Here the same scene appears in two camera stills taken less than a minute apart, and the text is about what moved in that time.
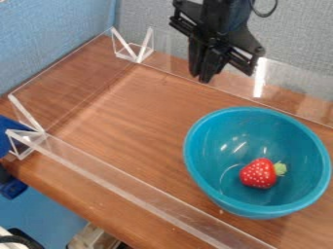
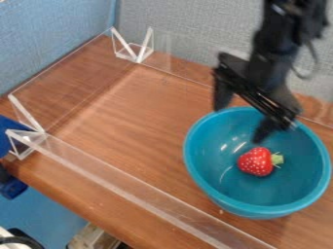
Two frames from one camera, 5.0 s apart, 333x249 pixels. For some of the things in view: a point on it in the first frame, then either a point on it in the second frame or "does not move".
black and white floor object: x=14 y=238 does not move
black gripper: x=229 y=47 -> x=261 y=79
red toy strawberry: x=260 y=172 -> x=258 y=161
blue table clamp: x=12 y=187 does not move
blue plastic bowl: x=232 y=135 does not move
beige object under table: x=92 y=237 does not move
